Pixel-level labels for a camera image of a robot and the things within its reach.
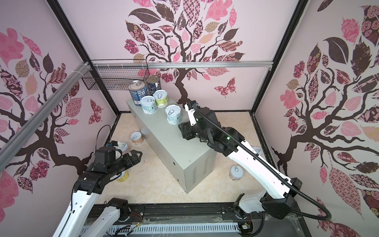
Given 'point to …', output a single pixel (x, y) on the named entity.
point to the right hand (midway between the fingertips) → (184, 122)
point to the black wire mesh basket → (118, 78)
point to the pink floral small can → (236, 173)
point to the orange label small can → (137, 138)
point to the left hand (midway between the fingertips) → (136, 159)
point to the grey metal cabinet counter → (190, 161)
